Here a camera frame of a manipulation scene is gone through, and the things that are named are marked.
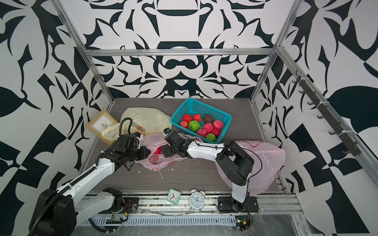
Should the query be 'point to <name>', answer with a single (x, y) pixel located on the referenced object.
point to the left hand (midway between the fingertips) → (148, 149)
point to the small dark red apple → (216, 132)
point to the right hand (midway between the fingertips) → (167, 145)
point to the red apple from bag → (158, 150)
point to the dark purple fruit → (208, 118)
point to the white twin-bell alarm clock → (197, 199)
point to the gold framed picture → (100, 123)
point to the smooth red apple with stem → (184, 124)
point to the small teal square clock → (173, 196)
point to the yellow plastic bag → (144, 120)
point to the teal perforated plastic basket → (201, 120)
